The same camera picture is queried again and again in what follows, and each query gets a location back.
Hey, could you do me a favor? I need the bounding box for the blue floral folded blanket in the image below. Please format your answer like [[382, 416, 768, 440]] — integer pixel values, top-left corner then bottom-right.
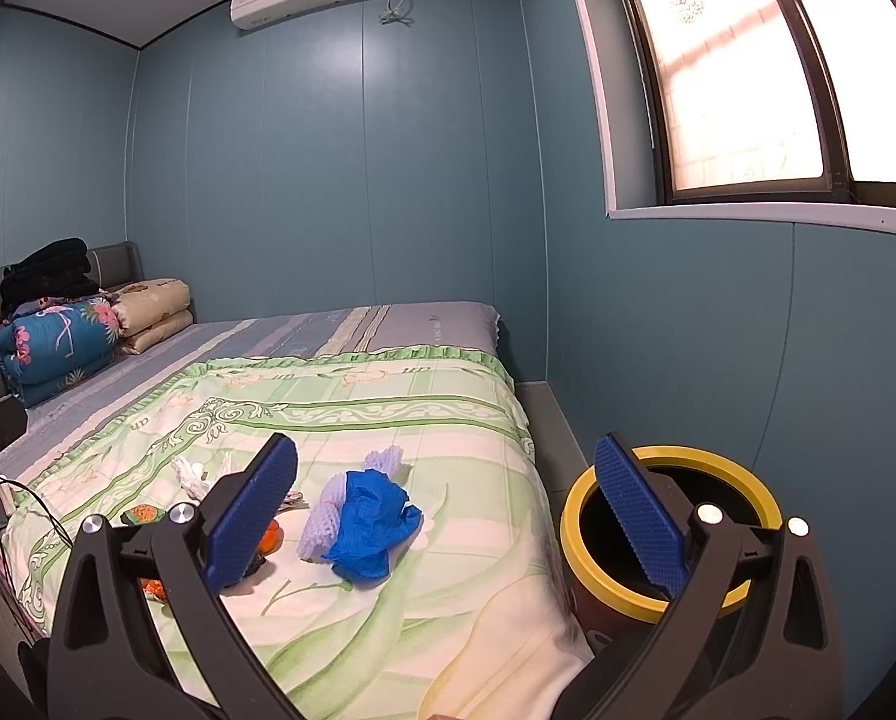
[[0, 296, 121, 408]]

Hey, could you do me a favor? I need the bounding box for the grey striped bed mattress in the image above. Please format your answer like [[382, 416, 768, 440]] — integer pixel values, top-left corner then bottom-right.
[[0, 301, 507, 483]]

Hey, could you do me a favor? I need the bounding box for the yellow rimmed trash bin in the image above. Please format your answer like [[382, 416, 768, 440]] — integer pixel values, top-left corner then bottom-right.
[[560, 433, 781, 647]]

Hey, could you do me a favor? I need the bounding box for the beige folded blanket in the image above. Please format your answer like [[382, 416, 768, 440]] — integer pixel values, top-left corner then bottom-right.
[[112, 278, 194, 355]]

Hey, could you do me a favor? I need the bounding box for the lavender foam net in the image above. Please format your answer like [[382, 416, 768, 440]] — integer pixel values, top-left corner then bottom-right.
[[363, 445, 404, 479], [296, 472, 347, 562]]

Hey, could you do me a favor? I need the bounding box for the black clothing pile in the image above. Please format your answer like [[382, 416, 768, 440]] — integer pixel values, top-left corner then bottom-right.
[[0, 238, 101, 320]]

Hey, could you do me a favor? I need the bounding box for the green floral quilt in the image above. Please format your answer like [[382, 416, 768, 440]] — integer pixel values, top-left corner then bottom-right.
[[2, 346, 591, 718]]

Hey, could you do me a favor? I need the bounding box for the blue plastic glove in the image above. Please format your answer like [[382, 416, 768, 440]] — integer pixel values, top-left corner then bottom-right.
[[327, 470, 423, 585]]

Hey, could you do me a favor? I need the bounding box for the green orange snack wrapper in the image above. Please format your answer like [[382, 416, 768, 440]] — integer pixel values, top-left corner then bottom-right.
[[121, 504, 164, 527]]

